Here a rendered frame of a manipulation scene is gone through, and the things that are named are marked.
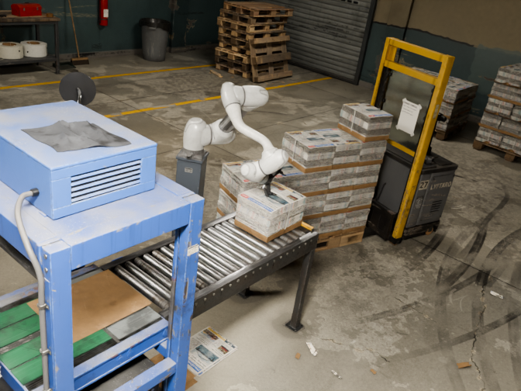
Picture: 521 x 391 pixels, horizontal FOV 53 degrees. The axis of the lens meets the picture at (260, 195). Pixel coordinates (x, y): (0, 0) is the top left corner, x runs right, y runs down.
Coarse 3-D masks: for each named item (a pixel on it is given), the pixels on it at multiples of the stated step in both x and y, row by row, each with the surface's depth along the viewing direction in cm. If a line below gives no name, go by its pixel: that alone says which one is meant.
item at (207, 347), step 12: (192, 336) 362; (204, 336) 363; (216, 336) 365; (192, 348) 351; (204, 348) 353; (216, 348) 354; (228, 348) 356; (192, 360) 342; (204, 360) 343; (216, 360) 345
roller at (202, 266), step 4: (172, 244) 317; (172, 248) 315; (200, 264) 303; (204, 264) 303; (200, 268) 302; (204, 268) 301; (208, 268) 300; (212, 268) 300; (208, 272) 299; (212, 272) 297; (216, 272) 297; (212, 276) 297; (216, 276) 295; (220, 276) 295; (224, 276) 295; (216, 280) 295
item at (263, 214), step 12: (252, 192) 342; (240, 204) 339; (252, 204) 331; (264, 204) 330; (276, 204) 332; (240, 216) 342; (252, 216) 335; (264, 216) 327; (276, 216) 328; (252, 228) 338; (264, 228) 331; (276, 228) 336
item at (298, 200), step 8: (272, 184) 358; (280, 184) 360; (280, 192) 348; (288, 192) 350; (296, 192) 352; (296, 200) 342; (304, 200) 348; (296, 208) 345; (304, 208) 353; (296, 216) 350; (288, 224) 346
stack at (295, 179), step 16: (256, 160) 446; (224, 176) 432; (240, 176) 412; (288, 176) 425; (304, 176) 436; (320, 176) 445; (336, 176) 456; (352, 176) 466; (224, 192) 435; (240, 192) 411; (304, 192) 443; (336, 192) 465; (224, 208) 437; (320, 208) 462; (336, 208) 473; (320, 224) 472; (336, 224) 483; (320, 240) 482; (336, 240) 494
